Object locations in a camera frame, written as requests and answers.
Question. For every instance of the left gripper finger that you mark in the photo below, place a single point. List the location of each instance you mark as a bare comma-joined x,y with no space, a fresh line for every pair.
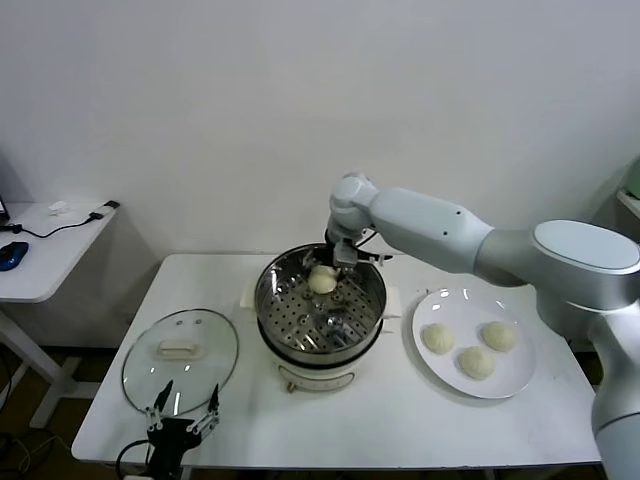
154,419
210,417

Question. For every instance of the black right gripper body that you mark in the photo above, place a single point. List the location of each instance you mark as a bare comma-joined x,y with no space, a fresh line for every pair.
337,238

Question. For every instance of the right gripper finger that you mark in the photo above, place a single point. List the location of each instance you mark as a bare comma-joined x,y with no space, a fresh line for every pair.
307,260
346,254

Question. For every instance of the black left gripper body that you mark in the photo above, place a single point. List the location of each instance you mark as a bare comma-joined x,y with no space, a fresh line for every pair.
167,442

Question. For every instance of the white steamed baozi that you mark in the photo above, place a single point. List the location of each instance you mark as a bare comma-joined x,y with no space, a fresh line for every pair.
322,281
476,363
498,336
439,339

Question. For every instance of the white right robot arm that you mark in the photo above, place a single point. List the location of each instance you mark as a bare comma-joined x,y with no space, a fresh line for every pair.
450,230

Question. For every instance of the perforated steel steamer basket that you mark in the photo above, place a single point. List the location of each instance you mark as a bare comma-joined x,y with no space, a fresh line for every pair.
280,310

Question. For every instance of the cream electric cooker base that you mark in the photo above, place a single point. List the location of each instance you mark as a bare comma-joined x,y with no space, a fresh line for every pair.
315,375

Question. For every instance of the white side desk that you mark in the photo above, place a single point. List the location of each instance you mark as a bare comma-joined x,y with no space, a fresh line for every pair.
50,270

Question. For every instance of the white round plate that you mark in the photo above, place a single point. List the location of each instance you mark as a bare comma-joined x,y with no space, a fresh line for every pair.
500,385

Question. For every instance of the blue computer mouse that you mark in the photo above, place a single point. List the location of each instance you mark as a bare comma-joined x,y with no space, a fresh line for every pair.
12,256

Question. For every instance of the small white crumpled object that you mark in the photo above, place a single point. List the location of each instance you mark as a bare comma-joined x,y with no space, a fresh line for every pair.
59,208

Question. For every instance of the pale green appliance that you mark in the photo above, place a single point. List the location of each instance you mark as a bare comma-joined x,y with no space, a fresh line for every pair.
632,175

